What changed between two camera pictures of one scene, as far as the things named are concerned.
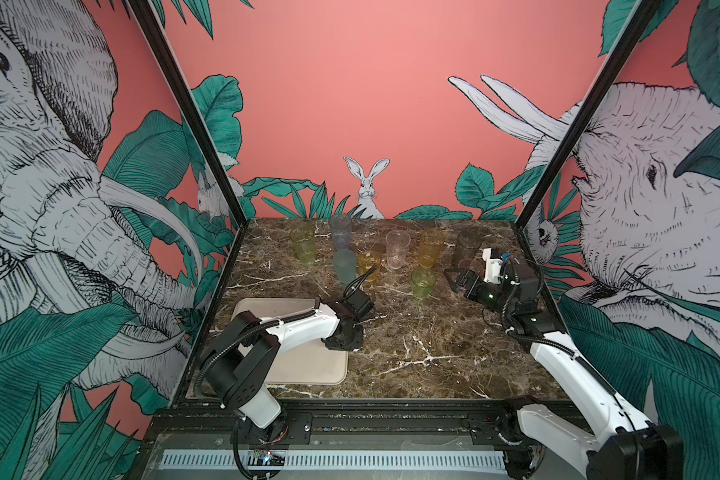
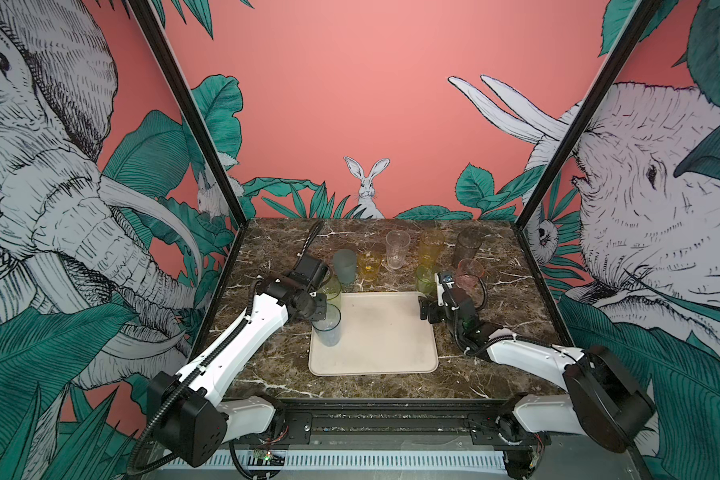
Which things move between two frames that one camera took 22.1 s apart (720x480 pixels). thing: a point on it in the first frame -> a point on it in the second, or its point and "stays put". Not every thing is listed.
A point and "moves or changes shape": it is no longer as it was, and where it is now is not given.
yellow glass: x=367 y=260 stays put
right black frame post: x=640 y=16 stays put
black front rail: x=343 y=424 stays put
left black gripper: x=356 y=302 -> x=320 y=306
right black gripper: x=470 y=276 -> x=425 y=305
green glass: x=423 y=281 stays put
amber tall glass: x=431 y=242 stays put
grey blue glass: x=340 y=225 moves or changes shape
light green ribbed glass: x=303 y=236 -> x=331 y=288
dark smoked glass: x=467 y=245 stays put
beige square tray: x=313 y=362 -> x=381 y=334
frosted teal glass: x=345 y=262 stays put
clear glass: x=397 y=242 stays put
